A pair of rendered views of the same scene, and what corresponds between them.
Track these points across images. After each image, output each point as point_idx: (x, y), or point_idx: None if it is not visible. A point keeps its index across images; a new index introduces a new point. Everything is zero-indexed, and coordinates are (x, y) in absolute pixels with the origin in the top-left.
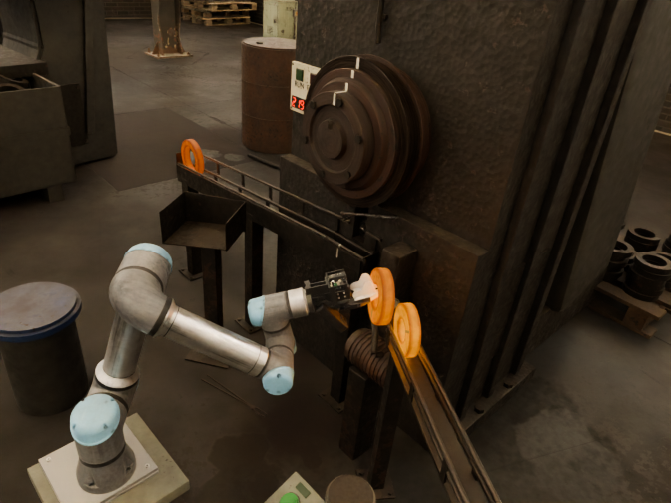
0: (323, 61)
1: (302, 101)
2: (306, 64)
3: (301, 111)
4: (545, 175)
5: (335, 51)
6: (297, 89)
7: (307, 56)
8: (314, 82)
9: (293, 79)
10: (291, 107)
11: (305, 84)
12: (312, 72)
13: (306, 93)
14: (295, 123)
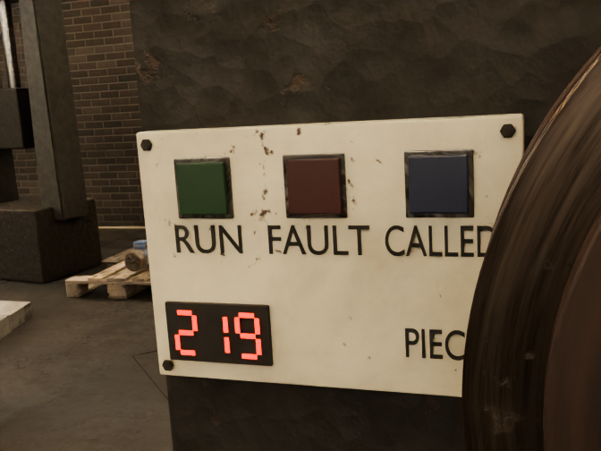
0: (350, 80)
1: (246, 318)
2: (232, 127)
3: (243, 370)
4: None
5: (436, 2)
6: (197, 266)
7: (225, 88)
8: (573, 138)
9: (160, 223)
10: (170, 365)
11: (252, 226)
12: (296, 151)
13: (266, 271)
14: (193, 434)
